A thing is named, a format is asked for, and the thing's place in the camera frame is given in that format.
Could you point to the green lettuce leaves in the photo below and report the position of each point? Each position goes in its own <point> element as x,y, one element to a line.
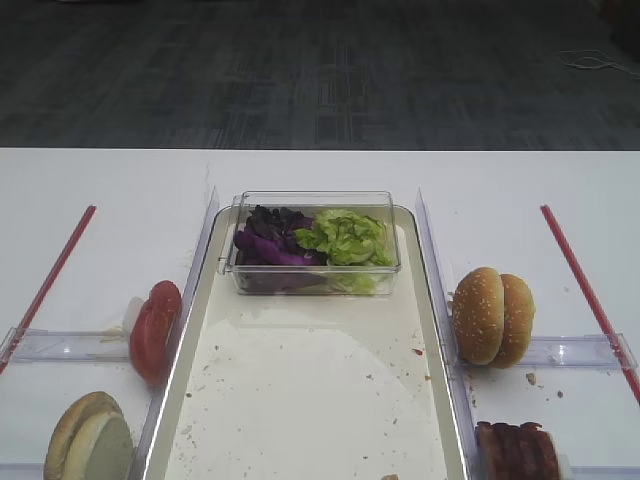
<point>347,238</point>

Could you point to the purple lettuce leaves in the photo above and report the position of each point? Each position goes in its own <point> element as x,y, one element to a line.
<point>269,238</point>

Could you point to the red tomato slices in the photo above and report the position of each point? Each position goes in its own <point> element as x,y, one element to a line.
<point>150,333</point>

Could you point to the clear plastic salad container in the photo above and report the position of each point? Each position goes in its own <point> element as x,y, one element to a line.
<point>326,279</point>

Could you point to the left long clear divider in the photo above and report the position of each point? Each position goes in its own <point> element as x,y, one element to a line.
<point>185,300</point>

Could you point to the long clear divider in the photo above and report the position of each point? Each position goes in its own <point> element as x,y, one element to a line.
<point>185,300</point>
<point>463,454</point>

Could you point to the right long clear divider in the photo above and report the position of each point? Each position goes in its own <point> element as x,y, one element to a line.
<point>463,454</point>

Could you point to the metal baking tray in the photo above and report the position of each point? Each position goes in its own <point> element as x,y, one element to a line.
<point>308,387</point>

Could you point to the sesame bun front right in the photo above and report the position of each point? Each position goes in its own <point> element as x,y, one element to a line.
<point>478,315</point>

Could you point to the sesame bun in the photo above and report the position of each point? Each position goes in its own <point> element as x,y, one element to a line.
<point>519,312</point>
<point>478,315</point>

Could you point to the sesame bun rear right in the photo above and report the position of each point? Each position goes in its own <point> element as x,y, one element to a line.
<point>519,312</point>

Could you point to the right red tape strip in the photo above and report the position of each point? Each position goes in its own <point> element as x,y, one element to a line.
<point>590,296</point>

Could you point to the red tape strip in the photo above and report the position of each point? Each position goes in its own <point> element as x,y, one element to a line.
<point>590,296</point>
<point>50,285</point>

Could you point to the left red tape strip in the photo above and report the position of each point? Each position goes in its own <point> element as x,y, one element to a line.
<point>50,285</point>

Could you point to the plain bun half left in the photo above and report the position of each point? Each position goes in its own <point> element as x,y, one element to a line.
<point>68,425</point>

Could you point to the clear divider upper right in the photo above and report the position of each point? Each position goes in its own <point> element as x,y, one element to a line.
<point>592,352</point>

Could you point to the clear divider upper left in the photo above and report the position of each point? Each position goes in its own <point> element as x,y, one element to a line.
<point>27,345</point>

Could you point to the clear divider lower right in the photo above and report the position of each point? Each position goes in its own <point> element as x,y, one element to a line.
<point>572,472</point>

